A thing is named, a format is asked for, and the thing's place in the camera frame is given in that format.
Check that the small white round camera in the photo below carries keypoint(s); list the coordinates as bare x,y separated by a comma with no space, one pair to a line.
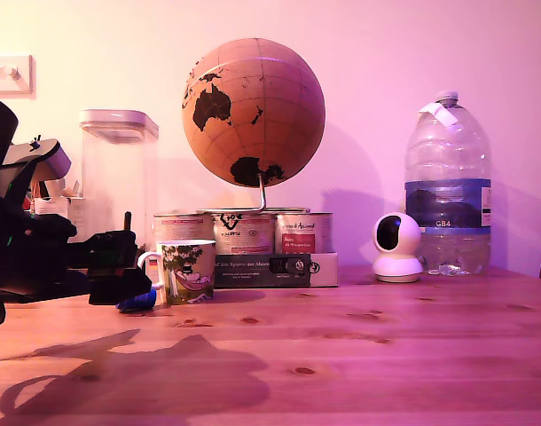
394,248

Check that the cardboard can tray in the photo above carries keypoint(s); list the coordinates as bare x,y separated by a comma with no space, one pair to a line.
261,270

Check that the blue coffee capsule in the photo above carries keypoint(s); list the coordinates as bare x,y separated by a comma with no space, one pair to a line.
139,302

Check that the small white labelled box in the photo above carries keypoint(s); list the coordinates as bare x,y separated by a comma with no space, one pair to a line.
51,207

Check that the cork globe with dark continents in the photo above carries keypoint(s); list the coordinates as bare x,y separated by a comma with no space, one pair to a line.
261,111

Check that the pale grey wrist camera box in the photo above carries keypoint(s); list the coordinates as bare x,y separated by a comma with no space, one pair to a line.
44,155

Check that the clear jar with white lid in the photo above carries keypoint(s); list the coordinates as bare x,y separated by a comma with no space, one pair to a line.
119,177

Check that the white mug with tree print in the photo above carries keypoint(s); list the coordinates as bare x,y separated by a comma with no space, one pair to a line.
188,270

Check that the tin can black V logo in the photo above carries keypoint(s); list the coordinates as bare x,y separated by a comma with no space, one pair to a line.
244,233

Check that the tin can pale red label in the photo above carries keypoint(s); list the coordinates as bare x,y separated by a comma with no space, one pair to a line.
182,226

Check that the large clear water bottle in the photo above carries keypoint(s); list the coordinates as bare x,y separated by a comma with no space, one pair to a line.
448,177

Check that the white wall light switch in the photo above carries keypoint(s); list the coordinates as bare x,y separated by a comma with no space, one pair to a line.
9,75

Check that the metal globe stand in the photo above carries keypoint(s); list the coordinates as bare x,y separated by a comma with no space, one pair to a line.
262,195

